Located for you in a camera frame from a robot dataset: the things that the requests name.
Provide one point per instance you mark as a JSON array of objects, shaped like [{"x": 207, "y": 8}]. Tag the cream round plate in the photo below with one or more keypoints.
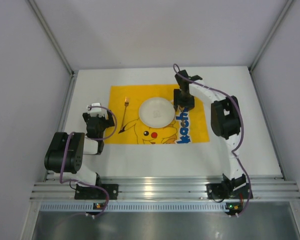
[{"x": 156, "y": 112}]

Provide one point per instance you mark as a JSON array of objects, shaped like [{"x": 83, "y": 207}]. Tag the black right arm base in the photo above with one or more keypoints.
[{"x": 228, "y": 189}]

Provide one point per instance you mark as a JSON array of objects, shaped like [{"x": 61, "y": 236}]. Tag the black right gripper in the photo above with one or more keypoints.
[{"x": 183, "y": 100}]

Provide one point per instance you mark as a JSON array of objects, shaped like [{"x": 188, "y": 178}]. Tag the aluminium mounting rail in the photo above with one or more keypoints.
[{"x": 159, "y": 189}]

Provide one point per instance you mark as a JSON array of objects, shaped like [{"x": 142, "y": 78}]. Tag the perforated cable tray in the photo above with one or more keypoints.
[{"x": 122, "y": 207}]

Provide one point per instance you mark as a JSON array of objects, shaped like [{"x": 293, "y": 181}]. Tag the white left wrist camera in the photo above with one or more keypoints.
[{"x": 94, "y": 108}]

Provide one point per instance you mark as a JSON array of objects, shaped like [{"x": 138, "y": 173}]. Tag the thin brown fork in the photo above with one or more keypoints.
[{"x": 126, "y": 104}]

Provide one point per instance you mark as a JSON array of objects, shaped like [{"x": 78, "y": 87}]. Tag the yellow Pikachu cloth placemat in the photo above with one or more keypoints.
[{"x": 187, "y": 126}]

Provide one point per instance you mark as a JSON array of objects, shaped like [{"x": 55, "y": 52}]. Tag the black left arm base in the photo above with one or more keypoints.
[{"x": 91, "y": 193}]

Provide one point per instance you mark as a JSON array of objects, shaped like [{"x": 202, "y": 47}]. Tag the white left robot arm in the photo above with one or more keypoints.
[{"x": 65, "y": 154}]

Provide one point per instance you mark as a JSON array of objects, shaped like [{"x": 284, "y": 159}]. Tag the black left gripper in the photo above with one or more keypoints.
[{"x": 100, "y": 120}]

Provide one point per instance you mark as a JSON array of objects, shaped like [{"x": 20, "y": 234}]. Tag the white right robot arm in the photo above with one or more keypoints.
[{"x": 226, "y": 120}]

